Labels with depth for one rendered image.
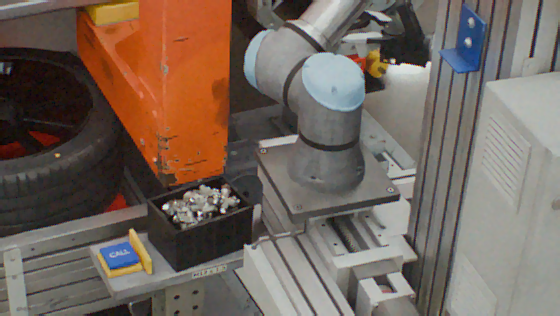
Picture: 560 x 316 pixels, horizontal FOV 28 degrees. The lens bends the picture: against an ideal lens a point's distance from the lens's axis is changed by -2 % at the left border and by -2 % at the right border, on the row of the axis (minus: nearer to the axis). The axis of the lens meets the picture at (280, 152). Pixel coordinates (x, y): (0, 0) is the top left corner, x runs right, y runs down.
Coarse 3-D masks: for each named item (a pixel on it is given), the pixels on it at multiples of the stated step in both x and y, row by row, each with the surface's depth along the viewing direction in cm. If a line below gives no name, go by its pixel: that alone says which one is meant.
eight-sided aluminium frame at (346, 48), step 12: (252, 0) 292; (264, 0) 288; (396, 0) 313; (420, 0) 311; (252, 12) 292; (264, 12) 290; (384, 12) 314; (396, 12) 311; (264, 24) 292; (276, 24) 294; (348, 48) 309; (372, 48) 312
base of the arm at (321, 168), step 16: (304, 144) 217; (320, 144) 214; (352, 144) 216; (288, 160) 222; (304, 160) 217; (320, 160) 216; (336, 160) 216; (352, 160) 217; (304, 176) 218; (320, 176) 217; (336, 176) 217; (352, 176) 218; (320, 192) 218; (336, 192) 218
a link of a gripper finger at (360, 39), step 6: (348, 36) 267; (354, 36) 266; (360, 36) 266; (366, 36) 266; (372, 36) 267; (378, 36) 267; (354, 42) 267; (360, 42) 266; (360, 48) 268; (366, 48) 269; (360, 54) 269; (366, 54) 269
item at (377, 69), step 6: (372, 54) 320; (378, 54) 320; (366, 60) 320; (372, 60) 318; (378, 60) 317; (384, 60) 318; (366, 66) 320; (372, 66) 317; (378, 66) 318; (384, 66) 319; (372, 72) 318; (378, 72) 319; (384, 72) 317
